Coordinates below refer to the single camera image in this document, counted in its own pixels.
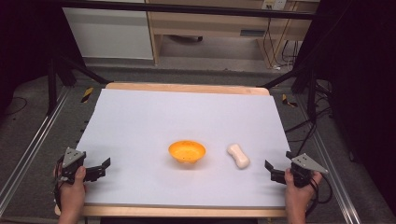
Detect black curtain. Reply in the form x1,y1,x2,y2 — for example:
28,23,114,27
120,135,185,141
0,0,86,116
293,0,396,216

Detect orange plastic bowl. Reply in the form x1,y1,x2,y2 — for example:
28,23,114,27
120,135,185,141
167,140,207,165

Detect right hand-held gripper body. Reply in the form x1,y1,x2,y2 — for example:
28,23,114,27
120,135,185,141
285,150,330,189

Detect bundle of black floor cables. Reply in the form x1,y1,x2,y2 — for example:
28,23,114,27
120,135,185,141
284,79,334,157

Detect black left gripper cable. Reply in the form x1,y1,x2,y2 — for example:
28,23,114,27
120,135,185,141
53,157,65,211

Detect black metal frame bar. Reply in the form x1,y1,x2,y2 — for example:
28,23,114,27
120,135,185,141
59,0,316,21

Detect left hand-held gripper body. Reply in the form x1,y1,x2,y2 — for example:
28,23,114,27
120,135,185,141
59,147,92,185

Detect white bone-shaped toy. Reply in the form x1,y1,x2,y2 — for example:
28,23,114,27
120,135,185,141
226,143,251,170

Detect wooden desk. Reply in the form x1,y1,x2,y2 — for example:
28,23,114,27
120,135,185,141
145,0,321,70

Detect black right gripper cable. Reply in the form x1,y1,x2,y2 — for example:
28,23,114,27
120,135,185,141
305,173,334,218

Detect aluminium floor rail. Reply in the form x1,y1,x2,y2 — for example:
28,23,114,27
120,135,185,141
0,86,72,217
295,92,362,224

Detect black metal frame stand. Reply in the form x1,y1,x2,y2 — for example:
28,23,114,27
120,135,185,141
256,66,319,123
46,54,113,116

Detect white power strip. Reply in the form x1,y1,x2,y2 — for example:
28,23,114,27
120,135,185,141
261,0,288,11

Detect black hanging desk cables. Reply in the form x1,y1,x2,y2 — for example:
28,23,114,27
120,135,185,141
262,17,301,70

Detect yellow black floor tape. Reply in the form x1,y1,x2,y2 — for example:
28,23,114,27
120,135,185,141
80,87,95,105
281,93,299,109

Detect person's left hand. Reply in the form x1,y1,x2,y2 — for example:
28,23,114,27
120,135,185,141
53,162,89,216

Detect person's right hand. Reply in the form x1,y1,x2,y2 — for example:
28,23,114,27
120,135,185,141
283,168,323,217

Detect white cabinet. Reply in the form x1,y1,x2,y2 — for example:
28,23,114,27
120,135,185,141
62,0,155,61

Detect white table mat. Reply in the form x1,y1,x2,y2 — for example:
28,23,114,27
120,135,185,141
76,88,292,209

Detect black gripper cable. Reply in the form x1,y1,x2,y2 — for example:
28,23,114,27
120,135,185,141
305,173,334,218
53,157,65,211

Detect wooden table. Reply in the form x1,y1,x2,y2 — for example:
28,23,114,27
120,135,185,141
53,81,292,218

